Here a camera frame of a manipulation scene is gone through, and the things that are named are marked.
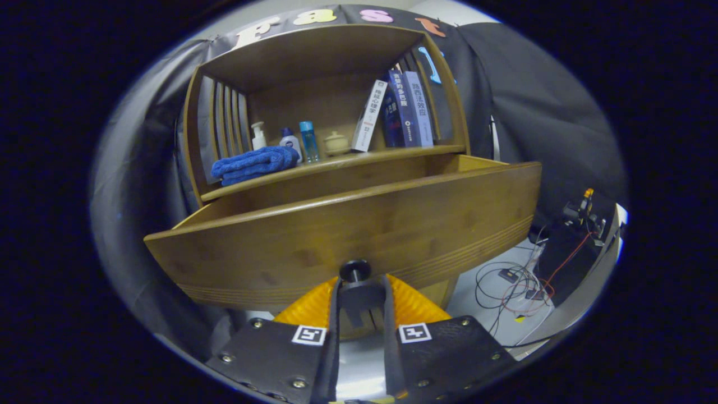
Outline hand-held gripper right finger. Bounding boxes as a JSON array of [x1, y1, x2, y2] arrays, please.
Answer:
[[383, 274, 519, 402]]

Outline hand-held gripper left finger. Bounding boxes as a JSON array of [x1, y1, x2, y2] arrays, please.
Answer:
[[205, 275, 342, 404]]

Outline black drawer knob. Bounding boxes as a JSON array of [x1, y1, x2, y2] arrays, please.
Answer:
[[338, 259, 374, 287]]

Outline wooden drawer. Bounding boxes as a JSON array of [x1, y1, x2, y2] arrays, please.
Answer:
[[143, 154, 543, 309]]

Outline wooden cabinet door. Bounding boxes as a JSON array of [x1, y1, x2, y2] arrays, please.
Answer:
[[415, 276, 459, 310]]

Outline wooden countertop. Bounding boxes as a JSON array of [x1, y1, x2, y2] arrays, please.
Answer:
[[199, 143, 467, 203]]

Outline wooden cabinet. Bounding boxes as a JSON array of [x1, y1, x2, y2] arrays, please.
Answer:
[[179, 22, 472, 340]]

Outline blue folded towel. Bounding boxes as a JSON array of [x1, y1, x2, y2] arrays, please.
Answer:
[[211, 146, 300, 187]]

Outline dark box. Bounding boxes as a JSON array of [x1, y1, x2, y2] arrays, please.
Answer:
[[530, 222, 609, 295]]

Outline cream lidded teacup with saucer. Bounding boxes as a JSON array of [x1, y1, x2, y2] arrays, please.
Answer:
[[324, 131, 352, 157]]

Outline clear blue bottle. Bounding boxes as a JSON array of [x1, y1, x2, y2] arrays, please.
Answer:
[[299, 121, 320, 164]]

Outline white bottle with blue cap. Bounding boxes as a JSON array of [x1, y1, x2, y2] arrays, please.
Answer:
[[279, 127, 303, 163]]

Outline white book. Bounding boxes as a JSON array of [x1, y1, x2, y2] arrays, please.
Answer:
[[351, 79, 389, 153]]

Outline dark blue book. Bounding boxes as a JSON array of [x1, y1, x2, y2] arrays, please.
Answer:
[[383, 69, 421, 148]]

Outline light blue book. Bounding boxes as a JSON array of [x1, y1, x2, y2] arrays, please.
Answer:
[[404, 71, 435, 148]]

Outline loose floor cables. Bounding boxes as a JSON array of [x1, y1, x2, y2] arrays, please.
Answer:
[[474, 230, 595, 337]]

